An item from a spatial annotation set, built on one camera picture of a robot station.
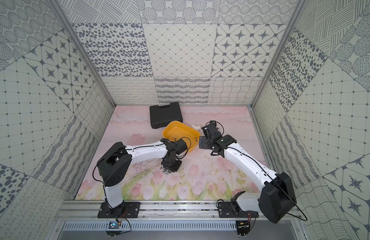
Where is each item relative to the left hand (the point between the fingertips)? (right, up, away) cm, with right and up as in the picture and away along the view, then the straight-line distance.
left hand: (176, 168), depth 87 cm
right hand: (+20, +15, -3) cm, 25 cm away
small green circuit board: (-30, -23, -15) cm, 40 cm away
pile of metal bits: (-6, -2, 0) cm, 7 cm away
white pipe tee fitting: (+13, +23, +18) cm, 32 cm away
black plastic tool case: (-14, +31, +24) cm, 42 cm away
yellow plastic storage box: (-3, +21, +19) cm, 28 cm away
